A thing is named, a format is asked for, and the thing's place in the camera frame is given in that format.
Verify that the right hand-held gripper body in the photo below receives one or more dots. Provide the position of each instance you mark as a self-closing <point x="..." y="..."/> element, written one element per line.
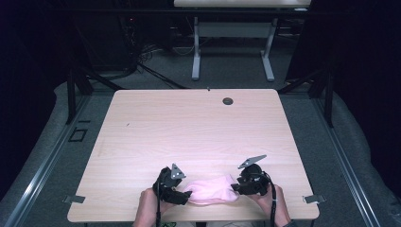
<point x="253" y="178"/>

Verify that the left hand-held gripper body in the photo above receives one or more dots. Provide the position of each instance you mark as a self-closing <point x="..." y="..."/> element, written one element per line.
<point x="168" y="183"/>

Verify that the pink sock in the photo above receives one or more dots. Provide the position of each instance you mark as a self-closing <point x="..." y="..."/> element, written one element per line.
<point x="211" y="193"/>

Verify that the person's right hand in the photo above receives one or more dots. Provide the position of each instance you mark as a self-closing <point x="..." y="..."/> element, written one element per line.
<point x="268" y="201"/>

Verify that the person's left hand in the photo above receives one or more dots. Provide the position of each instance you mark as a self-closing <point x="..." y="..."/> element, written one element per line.
<point x="149" y="203"/>

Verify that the black metal stand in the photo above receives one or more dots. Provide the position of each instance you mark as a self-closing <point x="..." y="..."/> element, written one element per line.
<point x="328" y="94"/>
<point x="72" y="94"/>

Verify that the grey metal table bracket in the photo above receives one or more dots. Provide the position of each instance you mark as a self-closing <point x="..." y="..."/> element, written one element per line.
<point x="314" y="199"/>
<point x="75" y="199"/>

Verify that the grey metal floor rail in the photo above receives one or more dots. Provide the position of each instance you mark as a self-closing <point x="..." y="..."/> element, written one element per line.
<point x="41" y="176"/>
<point x="343" y="164"/>

